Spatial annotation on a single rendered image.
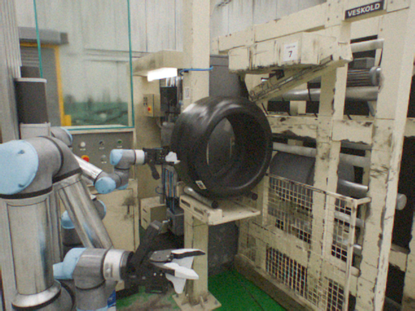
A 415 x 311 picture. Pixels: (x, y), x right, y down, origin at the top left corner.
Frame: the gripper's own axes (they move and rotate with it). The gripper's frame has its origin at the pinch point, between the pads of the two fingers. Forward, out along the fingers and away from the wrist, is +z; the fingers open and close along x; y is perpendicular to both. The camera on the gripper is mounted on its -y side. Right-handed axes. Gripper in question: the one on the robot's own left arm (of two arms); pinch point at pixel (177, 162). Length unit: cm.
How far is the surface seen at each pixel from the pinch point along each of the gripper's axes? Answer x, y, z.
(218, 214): -11.8, -26.5, 21.8
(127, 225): 61, -57, -5
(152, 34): 870, 292, 296
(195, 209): 5.4, -29.0, 17.3
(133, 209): 61, -45, -2
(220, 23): 825, 374, 530
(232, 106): -12.6, 32.6, 22.5
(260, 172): -13.0, -2.9, 48.0
